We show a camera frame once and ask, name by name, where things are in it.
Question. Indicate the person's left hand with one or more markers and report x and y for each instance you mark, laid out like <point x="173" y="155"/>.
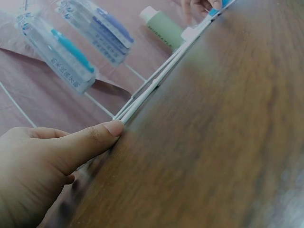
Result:
<point x="31" y="171"/>

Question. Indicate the person's right hand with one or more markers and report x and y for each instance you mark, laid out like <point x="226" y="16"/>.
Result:
<point x="198" y="7"/>

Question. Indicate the person's right fingers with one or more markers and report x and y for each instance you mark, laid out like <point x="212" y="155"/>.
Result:
<point x="197" y="8"/>

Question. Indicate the blue and white flat pack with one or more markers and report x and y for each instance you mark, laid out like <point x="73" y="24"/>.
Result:
<point x="217" y="10"/>

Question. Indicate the green bottle with white cap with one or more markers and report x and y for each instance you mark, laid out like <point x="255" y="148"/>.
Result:
<point x="164" y="27"/>

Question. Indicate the purple toothbrush blister pack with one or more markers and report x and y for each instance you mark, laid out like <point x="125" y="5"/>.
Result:
<point x="104" y="31"/>

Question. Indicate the teal toothbrush blister pack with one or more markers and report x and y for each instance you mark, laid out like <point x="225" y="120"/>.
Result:
<point x="59" y="52"/>

